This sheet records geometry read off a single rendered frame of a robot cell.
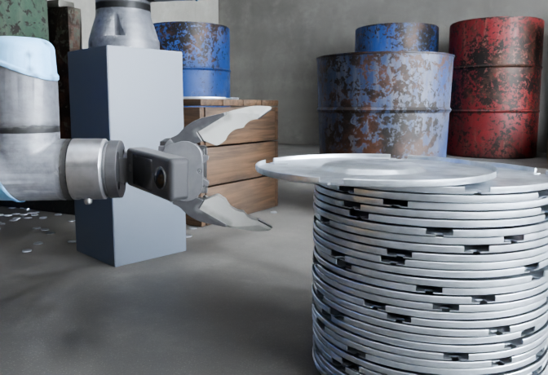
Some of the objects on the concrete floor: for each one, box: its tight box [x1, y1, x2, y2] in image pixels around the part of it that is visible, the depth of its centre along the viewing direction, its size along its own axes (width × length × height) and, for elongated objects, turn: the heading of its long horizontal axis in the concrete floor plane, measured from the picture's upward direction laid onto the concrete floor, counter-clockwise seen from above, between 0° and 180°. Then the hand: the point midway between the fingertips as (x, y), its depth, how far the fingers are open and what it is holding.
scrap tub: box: [316, 51, 455, 159], centre depth 167 cm, size 42×42×48 cm
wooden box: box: [183, 99, 278, 227], centre depth 169 cm, size 40×38×35 cm
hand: (273, 169), depth 65 cm, fingers open, 14 cm apart
